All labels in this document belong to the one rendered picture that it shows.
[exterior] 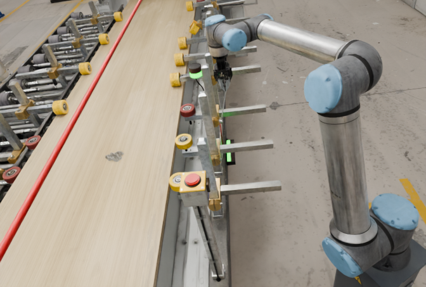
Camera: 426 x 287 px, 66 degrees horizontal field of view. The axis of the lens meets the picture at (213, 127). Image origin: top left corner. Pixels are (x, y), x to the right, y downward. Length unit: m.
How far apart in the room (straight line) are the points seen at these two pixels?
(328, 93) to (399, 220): 0.58
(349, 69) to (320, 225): 1.50
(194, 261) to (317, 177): 1.35
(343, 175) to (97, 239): 0.87
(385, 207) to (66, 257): 1.12
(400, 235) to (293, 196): 1.20
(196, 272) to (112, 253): 0.37
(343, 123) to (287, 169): 1.66
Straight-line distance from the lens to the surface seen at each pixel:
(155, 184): 1.38
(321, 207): 2.36
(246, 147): 1.55
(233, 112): 1.73
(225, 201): 1.51
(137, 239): 1.24
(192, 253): 1.49
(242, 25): 1.37
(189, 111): 1.70
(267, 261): 2.13
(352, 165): 1.02
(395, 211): 1.31
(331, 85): 0.88
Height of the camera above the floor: 1.88
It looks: 39 degrees down
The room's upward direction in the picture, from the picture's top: 11 degrees counter-clockwise
